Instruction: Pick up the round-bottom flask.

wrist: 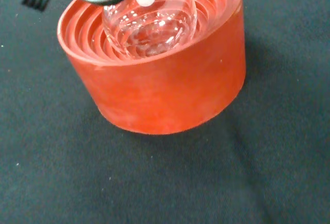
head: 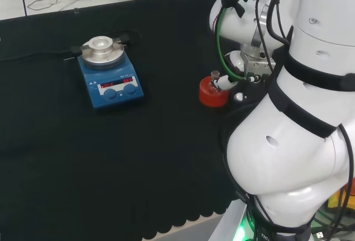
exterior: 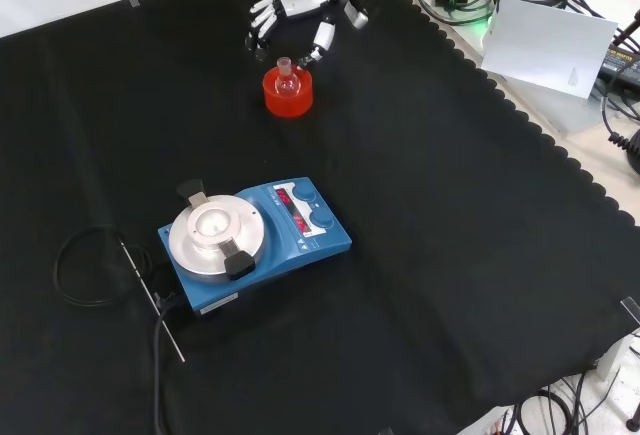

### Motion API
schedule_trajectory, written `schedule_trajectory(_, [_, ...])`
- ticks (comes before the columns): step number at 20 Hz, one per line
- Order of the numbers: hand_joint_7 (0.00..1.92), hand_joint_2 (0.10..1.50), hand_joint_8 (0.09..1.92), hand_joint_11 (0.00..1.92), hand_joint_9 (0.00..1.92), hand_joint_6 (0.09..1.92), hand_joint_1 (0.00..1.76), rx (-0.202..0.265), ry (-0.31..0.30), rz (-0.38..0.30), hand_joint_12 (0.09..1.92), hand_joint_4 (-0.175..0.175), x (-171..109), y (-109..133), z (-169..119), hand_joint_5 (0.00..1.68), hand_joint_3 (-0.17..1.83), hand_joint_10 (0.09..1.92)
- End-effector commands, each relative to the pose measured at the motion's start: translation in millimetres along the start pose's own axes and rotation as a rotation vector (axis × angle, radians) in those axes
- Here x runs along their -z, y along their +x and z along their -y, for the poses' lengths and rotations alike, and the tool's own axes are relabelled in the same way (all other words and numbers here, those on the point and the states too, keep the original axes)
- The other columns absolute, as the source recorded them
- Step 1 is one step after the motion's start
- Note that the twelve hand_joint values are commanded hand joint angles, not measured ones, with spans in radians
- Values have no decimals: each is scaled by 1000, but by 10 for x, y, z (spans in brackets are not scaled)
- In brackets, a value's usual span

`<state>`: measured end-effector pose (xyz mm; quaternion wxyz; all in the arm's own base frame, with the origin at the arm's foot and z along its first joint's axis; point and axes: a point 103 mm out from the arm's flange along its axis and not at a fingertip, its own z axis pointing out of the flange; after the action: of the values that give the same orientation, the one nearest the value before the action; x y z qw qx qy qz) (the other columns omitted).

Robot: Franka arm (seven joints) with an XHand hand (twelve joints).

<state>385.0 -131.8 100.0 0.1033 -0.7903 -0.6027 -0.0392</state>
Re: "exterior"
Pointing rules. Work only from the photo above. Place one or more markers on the thin metal probe rod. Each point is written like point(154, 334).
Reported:
point(150, 300)

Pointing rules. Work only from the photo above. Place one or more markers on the black power adapter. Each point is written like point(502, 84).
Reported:
point(620, 62)

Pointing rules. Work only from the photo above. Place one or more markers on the pale board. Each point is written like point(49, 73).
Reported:
point(545, 50)

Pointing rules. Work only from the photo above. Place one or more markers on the red round flask stand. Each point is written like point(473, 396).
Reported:
point(287, 105)

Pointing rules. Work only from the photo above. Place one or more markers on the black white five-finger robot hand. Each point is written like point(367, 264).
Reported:
point(305, 0)

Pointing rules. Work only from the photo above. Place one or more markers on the blue base heater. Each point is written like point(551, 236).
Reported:
point(295, 260)

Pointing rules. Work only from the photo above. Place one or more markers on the clear glass round-bottom flask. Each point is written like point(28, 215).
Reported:
point(286, 86)

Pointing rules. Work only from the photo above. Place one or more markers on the black bench cloth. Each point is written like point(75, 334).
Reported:
point(425, 255)

